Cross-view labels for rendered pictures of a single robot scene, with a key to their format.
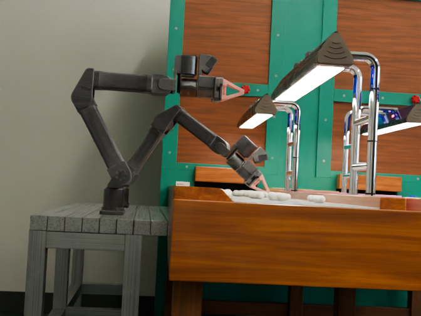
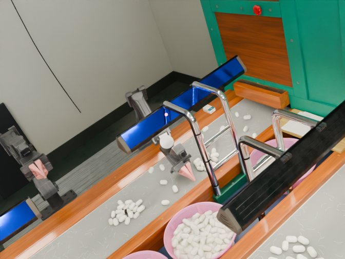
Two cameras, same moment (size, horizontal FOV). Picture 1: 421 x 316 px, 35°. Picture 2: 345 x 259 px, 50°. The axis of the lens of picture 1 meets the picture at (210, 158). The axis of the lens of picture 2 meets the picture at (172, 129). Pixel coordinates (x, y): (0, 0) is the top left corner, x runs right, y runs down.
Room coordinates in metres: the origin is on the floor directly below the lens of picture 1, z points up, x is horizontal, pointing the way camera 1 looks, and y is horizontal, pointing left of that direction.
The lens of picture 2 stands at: (2.14, -1.33, 1.78)
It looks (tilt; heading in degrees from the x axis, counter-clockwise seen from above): 32 degrees down; 69
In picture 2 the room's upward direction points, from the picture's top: 22 degrees counter-clockwise
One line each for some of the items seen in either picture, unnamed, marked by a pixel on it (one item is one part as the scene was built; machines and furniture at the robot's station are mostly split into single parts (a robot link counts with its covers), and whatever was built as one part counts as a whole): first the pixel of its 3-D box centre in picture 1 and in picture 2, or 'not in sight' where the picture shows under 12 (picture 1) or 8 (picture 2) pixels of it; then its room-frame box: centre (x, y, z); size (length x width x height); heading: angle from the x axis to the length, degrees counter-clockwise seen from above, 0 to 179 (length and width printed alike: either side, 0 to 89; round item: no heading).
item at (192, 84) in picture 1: (188, 86); not in sight; (2.07, 0.08, 1.08); 0.07 x 0.06 x 0.07; 96
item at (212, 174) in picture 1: (227, 175); (260, 93); (3.11, -0.08, 0.83); 0.30 x 0.06 x 0.07; 94
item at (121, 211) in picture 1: (113, 200); (54, 199); (2.05, 0.29, 0.71); 0.20 x 0.07 x 0.08; 6
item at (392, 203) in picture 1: (301, 208); (144, 246); (2.25, -0.32, 0.71); 1.81 x 0.05 x 0.11; 4
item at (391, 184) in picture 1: (368, 182); not in sight; (3.16, -0.76, 0.83); 0.30 x 0.06 x 0.07; 94
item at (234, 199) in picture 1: (249, 199); (120, 220); (2.24, -0.14, 0.73); 1.81 x 0.30 x 0.02; 4
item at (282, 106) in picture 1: (272, 157); (207, 142); (2.68, -0.25, 0.90); 0.20 x 0.19 x 0.45; 4
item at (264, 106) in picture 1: (254, 113); (184, 100); (2.68, -0.17, 1.08); 0.62 x 0.08 x 0.07; 4
